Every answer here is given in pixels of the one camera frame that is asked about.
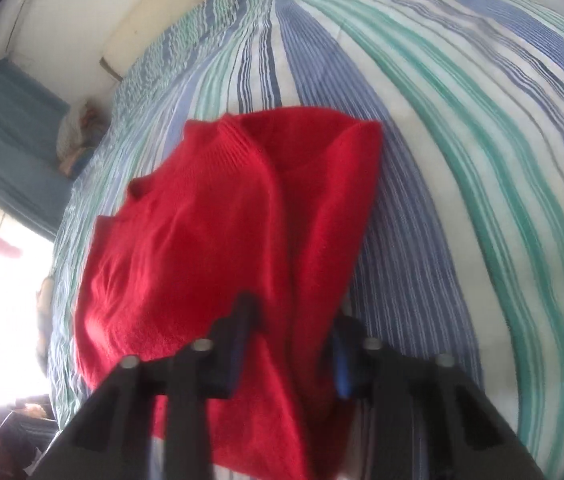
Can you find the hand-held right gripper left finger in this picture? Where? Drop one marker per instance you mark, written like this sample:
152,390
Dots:
232,355

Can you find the blue curtain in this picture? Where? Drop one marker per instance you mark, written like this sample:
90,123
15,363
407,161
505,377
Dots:
12,125

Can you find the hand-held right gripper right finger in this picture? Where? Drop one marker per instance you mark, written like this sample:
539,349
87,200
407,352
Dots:
341,365

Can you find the pile of clothes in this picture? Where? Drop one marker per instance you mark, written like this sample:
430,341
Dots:
79,130

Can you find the plaid cloth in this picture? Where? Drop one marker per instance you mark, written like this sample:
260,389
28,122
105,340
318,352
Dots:
44,300

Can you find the bed with striped sheet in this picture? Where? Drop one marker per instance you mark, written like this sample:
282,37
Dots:
461,160

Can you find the cream padded headboard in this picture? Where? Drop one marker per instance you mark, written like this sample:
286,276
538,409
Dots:
127,30

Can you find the red sweater with white rabbit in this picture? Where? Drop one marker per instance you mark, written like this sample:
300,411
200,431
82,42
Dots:
212,235

